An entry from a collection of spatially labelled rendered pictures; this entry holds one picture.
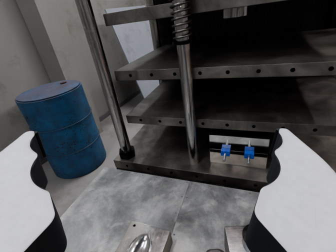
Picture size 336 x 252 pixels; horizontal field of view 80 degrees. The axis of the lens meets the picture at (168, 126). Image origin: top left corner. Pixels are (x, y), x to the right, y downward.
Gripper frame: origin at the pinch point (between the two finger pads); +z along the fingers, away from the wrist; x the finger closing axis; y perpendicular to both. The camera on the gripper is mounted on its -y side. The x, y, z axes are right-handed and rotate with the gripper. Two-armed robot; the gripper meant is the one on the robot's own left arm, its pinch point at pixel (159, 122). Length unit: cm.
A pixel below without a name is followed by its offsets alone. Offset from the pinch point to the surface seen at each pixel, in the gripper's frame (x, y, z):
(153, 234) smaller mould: -4, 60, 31
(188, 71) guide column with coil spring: 11, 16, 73
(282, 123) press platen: 51, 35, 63
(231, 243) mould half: 20, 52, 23
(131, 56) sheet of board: -51, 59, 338
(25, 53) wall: -160, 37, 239
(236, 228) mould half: 22, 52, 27
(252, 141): 41, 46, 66
